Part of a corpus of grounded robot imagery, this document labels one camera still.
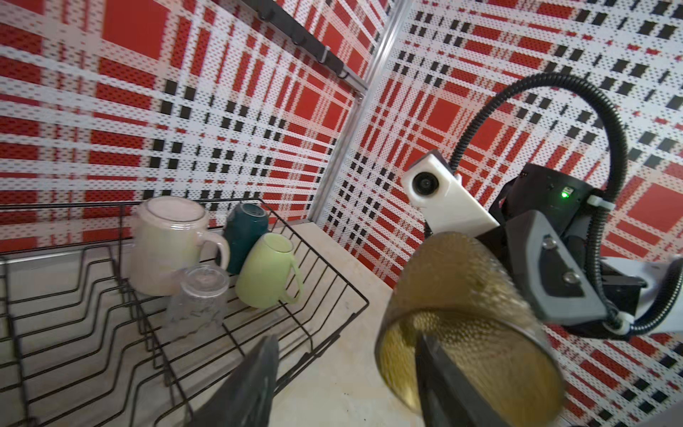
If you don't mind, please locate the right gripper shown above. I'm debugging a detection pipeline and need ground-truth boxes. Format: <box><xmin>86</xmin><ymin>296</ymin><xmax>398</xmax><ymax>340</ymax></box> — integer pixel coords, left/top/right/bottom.
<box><xmin>474</xmin><ymin>162</ymin><xmax>649</xmax><ymax>337</ymax></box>

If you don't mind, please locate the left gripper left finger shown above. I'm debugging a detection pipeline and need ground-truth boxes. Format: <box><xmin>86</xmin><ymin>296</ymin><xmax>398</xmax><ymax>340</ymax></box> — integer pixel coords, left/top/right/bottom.
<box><xmin>187</xmin><ymin>336</ymin><xmax>279</xmax><ymax>426</ymax></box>

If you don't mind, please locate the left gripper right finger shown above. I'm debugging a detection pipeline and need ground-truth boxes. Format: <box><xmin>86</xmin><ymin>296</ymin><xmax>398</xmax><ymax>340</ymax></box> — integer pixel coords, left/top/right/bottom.
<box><xmin>415</xmin><ymin>334</ymin><xmax>508</xmax><ymax>426</ymax></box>

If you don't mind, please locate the clear glass cup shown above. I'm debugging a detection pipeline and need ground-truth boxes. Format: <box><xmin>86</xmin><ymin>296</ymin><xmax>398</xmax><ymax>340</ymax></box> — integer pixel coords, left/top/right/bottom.
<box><xmin>165</xmin><ymin>263</ymin><xmax>229</xmax><ymax>340</ymax></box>

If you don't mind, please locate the amber glass cup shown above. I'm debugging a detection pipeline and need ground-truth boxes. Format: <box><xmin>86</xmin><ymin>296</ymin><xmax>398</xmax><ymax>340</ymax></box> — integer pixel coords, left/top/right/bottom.
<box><xmin>375</xmin><ymin>232</ymin><xmax>565</xmax><ymax>426</ymax></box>

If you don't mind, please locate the light green mug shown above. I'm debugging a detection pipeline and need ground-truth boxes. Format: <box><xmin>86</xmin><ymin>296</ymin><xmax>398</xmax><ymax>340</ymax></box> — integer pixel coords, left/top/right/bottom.
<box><xmin>236</xmin><ymin>232</ymin><xmax>304</xmax><ymax>309</ymax></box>

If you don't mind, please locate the black wire dish rack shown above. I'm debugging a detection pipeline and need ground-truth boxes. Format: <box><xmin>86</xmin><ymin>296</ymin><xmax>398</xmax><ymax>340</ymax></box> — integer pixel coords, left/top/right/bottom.
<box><xmin>1</xmin><ymin>201</ymin><xmax>369</xmax><ymax>426</ymax></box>

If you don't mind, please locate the dark green mug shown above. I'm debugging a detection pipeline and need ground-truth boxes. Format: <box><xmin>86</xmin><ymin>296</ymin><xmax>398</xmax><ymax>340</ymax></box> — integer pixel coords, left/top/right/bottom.
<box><xmin>223</xmin><ymin>203</ymin><xmax>269</xmax><ymax>275</ymax></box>

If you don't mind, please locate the purple iridescent mug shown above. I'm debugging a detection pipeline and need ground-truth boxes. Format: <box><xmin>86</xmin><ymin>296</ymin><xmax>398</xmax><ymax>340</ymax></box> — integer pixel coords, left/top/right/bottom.
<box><xmin>128</xmin><ymin>196</ymin><xmax>231</xmax><ymax>296</ymax></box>

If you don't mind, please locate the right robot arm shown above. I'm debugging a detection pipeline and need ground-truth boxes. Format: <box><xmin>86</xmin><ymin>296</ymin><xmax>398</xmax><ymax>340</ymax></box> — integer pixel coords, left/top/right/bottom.
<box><xmin>449</xmin><ymin>73</ymin><xmax>682</xmax><ymax>341</ymax></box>

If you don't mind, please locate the black wall hook rail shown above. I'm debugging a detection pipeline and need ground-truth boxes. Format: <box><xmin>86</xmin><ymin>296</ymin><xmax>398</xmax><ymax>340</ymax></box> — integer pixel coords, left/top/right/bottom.
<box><xmin>243</xmin><ymin>0</ymin><xmax>350</xmax><ymax>79</ymax></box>

